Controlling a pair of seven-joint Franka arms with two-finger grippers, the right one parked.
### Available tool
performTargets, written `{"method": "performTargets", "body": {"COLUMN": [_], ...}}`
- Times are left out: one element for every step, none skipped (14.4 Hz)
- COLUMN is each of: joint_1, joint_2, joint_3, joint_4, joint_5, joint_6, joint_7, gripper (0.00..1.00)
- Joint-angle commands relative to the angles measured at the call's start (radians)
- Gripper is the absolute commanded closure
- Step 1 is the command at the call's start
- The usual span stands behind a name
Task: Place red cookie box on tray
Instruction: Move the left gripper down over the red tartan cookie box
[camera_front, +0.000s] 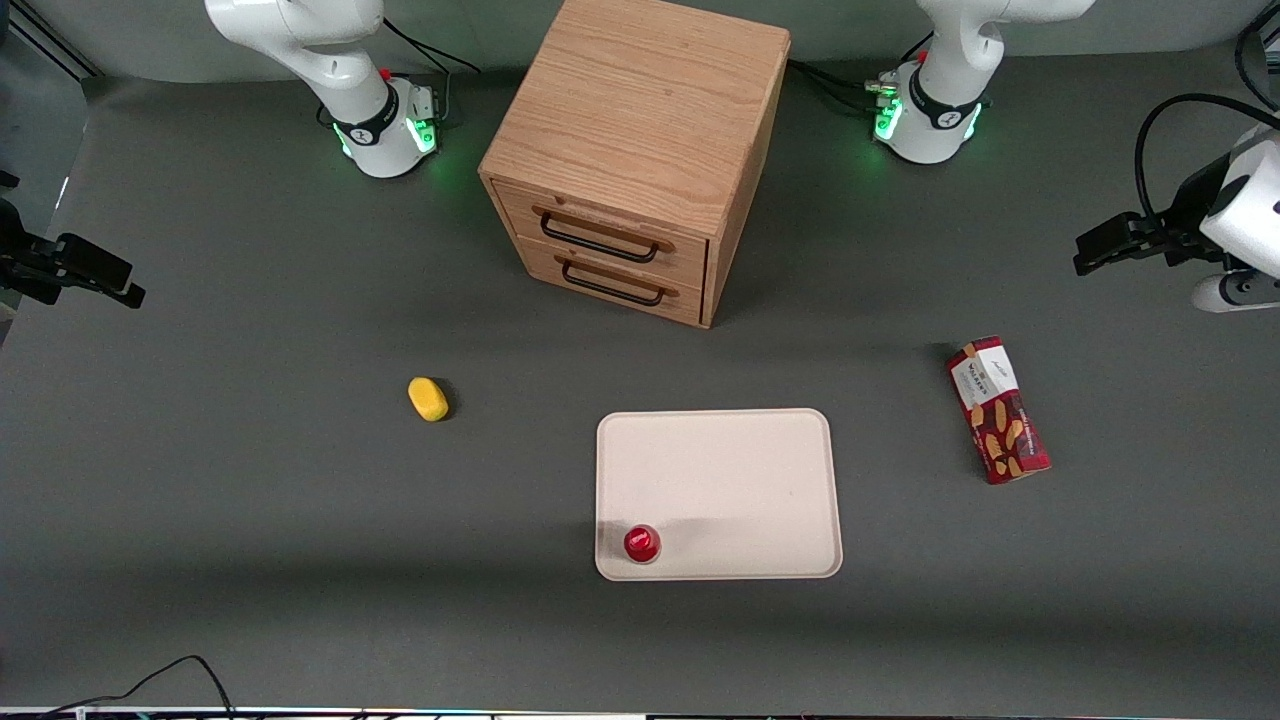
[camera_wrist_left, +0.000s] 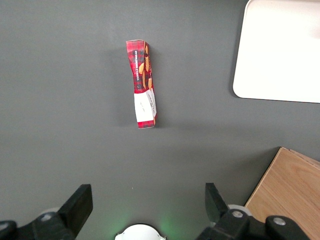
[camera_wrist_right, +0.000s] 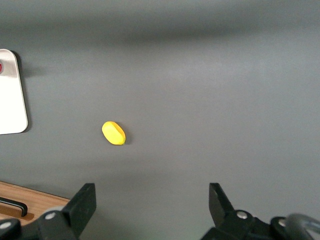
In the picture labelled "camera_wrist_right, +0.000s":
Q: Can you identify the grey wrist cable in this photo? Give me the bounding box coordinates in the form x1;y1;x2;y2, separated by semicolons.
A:
284;213;320;240

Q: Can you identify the wooden drawer cabinet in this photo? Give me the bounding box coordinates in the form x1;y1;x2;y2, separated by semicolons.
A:
0;180;71;227

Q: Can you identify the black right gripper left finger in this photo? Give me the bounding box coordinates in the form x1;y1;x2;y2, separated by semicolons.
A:
24;183;97;240

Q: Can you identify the wooden drawer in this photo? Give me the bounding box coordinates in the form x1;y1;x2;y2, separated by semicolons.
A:
0;183;65;226

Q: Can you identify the black drawer handle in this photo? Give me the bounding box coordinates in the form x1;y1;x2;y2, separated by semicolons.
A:
0;196;29;218

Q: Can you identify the cream plastic tray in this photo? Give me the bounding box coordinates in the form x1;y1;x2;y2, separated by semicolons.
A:
0;48;29;136

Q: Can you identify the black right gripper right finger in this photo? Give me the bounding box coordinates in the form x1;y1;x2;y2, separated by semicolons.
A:
201;182;271;240

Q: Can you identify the yellow sponge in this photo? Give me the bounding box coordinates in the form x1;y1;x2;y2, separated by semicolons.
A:
101;121;127;146

